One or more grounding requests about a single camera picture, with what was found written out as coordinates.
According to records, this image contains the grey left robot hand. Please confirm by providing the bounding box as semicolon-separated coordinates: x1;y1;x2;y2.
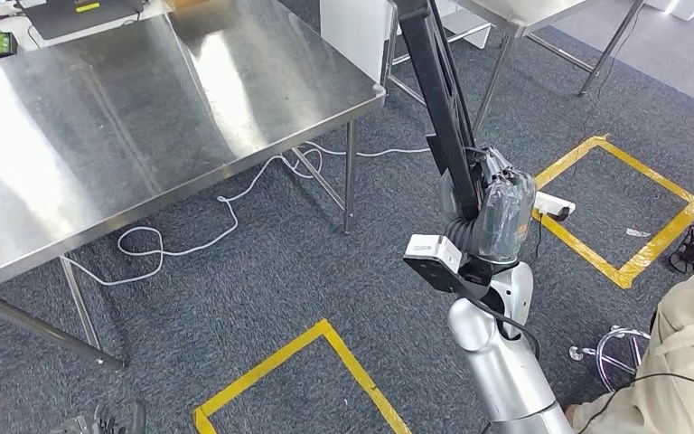
83;400;147;434

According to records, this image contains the black plastic frame part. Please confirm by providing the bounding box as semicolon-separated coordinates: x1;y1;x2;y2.
391;0;486;220

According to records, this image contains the stainless steel workbench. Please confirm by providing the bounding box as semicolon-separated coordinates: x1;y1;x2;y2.
0;0;388;371

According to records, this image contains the yellow floor tape square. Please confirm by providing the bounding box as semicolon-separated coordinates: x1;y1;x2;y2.
530;134;694;290
192;318;413;434

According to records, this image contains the dark grey laptop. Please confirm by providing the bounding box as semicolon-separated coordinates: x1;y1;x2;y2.
16;0;146;42

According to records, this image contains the white panel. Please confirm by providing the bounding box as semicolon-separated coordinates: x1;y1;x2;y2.
319;0;398;85

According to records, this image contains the chrome stool base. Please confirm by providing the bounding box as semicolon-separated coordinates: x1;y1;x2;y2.
568;325;652;393

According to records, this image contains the white power strip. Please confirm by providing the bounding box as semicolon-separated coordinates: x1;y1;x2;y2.
532;191;577;222

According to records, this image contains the long white cable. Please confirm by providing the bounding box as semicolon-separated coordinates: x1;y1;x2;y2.
65;140;432;288

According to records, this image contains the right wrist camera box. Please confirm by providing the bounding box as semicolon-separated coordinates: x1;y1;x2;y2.
402;233;495;301

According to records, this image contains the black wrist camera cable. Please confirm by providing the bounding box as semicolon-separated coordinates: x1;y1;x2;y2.
469;296;541;361

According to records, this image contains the steel frame table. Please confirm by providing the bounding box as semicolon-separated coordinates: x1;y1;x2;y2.
380;0;649;131

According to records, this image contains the long black cable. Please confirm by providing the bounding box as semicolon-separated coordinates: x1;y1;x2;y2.
532;216;694;434

